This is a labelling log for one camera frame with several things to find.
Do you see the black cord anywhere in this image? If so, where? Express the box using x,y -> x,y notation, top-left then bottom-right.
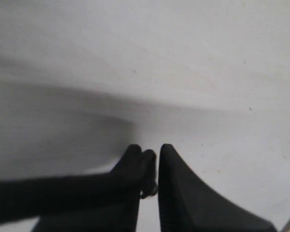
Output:
0,148 -> 159,228

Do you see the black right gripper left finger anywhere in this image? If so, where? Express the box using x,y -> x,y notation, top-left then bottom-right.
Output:
33,145 -> 143,232

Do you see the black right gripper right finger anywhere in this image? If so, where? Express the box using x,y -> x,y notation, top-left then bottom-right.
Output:
158,144 -> 276,232

